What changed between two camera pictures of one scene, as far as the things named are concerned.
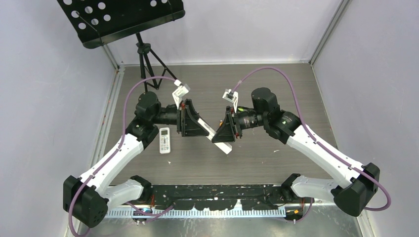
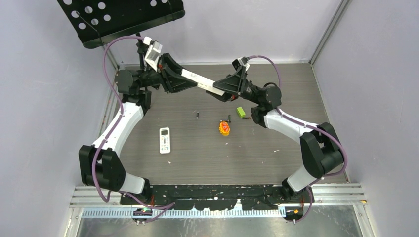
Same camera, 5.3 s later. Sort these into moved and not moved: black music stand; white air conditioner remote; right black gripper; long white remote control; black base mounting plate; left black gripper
Moved: left black gripper; long white remote control; right black gripper
Not moved: white air conditioner remote; black music stand; black base mounting plate
